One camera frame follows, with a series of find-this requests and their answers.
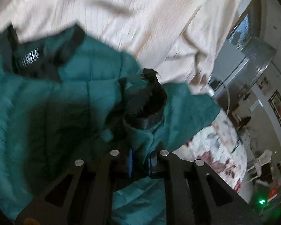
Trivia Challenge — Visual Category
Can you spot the floral red white bedspread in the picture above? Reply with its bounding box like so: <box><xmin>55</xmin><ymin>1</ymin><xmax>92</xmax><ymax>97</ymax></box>
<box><xmin>174</xmin><ymin>110</ymin><xmax>247</xmax><ymax>193</ymax></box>

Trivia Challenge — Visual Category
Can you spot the grey refrigerator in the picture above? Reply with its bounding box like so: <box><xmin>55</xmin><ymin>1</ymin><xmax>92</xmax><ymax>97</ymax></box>
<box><xmin>209</xmin><ymin>37</ymin><xmax>276</xmax><ymax>113</ymax></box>

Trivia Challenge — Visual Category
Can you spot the white cable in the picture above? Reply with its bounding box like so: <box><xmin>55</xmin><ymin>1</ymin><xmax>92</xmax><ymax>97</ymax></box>
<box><xmin>207</xmin><ymin>84</ymin><xmax>232</xmax><ymax>115</ymax></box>

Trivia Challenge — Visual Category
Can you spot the framed wall picture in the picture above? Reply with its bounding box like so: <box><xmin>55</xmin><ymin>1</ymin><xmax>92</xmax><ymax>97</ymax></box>
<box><xmin>268</xmin><ymin>90</ymin><xmax>281</xmax><ymax>127</ymax></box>

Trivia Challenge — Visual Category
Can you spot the white plastic chair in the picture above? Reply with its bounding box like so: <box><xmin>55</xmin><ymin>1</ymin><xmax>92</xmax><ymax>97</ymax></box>
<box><xmin>247</xmin><ymin>149</ymin><xmax>272</xmax><ymax>182</ymax></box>

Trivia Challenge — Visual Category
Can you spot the green quilted puffer jacket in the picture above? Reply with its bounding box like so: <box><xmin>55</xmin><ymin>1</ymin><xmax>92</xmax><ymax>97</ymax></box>
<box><xmin>0</xmin><ymin>25</ymin><xmax>220</xmax><ymax>222</ymax></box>

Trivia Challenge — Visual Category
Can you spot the beige patterned curtain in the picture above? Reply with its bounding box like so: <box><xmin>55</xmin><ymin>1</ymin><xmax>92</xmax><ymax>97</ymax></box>
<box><xmin>0</xmin><ymin>0</ymin><xmax>246</xmax><ymax>95</ymax></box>

